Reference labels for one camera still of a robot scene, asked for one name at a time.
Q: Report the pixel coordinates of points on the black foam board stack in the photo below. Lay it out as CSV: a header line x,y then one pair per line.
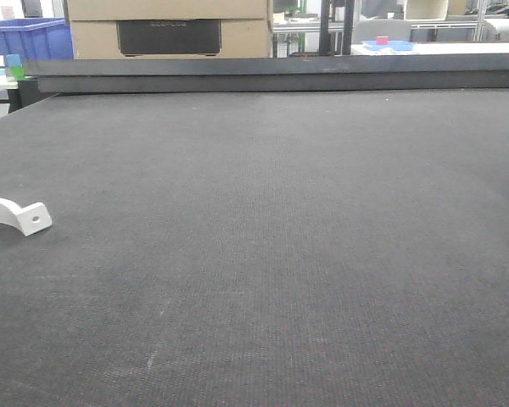
x,y
306,74

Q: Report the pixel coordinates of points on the white pipe clamp bracket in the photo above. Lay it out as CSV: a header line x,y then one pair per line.
x,y
28,220

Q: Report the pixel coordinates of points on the blue tray with red block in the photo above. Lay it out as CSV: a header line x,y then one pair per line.
x,y
382,44

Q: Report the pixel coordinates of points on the cardboard box with handle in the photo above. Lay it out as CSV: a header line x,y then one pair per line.
x,y
170,29

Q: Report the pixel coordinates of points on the blue and green blocks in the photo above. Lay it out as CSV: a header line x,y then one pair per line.
x,y
15,66

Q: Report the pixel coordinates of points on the blue plastic crate background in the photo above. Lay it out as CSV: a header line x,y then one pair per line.
x,y
36,38

